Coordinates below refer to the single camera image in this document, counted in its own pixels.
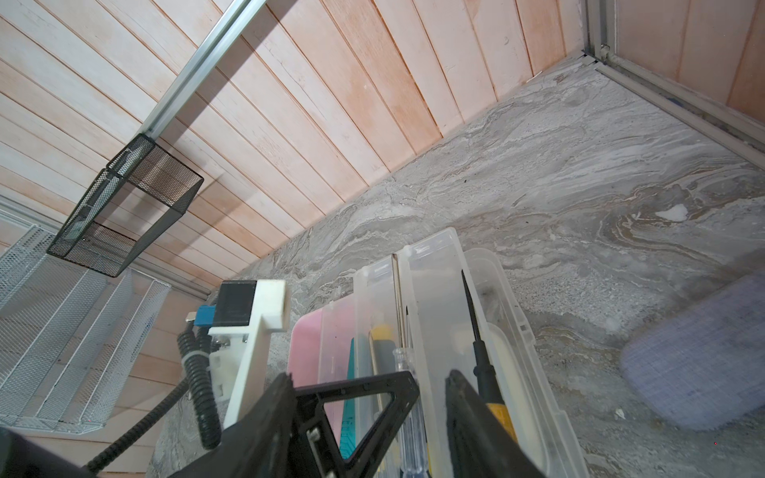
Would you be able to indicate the grey purple cloth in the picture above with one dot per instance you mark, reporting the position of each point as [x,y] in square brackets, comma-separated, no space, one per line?
[703,368]

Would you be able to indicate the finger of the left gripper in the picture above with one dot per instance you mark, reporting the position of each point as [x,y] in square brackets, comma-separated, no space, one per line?
[315,439]

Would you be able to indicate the white wire mesh shelf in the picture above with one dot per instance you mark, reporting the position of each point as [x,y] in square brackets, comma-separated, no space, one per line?
[69,337]

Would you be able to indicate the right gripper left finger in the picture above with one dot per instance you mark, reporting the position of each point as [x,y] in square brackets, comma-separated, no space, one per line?
[257,445]

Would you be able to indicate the black mesh basket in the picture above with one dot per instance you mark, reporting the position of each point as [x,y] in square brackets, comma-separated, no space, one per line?
[140,193]

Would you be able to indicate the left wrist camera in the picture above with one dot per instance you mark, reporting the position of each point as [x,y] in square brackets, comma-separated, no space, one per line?
[246,314]

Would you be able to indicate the black yellow screwdriver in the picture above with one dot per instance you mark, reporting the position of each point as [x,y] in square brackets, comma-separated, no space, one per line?
[382,345]

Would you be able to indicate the teal utility knife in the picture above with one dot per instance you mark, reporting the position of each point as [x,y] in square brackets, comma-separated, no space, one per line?
[348,437]

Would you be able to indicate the clear handled screwdriver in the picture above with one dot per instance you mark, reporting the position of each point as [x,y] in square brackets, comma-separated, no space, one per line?
[412,435]

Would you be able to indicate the pink plastic tool box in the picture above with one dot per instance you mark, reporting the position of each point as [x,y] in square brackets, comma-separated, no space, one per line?
[441,338]

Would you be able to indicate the orange handled screwdriver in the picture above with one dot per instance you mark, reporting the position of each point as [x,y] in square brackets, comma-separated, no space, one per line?
[485,373]

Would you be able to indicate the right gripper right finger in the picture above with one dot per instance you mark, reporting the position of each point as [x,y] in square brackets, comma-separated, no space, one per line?
[478,444]

